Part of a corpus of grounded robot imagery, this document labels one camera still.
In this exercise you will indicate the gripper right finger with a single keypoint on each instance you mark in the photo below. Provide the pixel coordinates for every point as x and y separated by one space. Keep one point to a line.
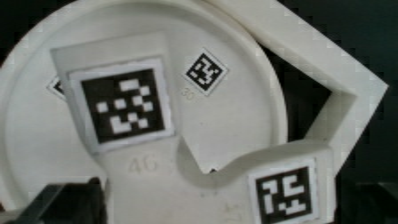
367 203

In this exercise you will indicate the white cross-shaped table base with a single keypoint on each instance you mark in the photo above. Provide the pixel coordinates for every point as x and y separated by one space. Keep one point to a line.
180 116

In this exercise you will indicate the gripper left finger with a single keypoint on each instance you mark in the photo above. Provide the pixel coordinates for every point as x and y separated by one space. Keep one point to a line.
69 204

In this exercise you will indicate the white round table top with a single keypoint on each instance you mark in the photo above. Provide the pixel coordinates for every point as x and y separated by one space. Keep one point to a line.
44 156

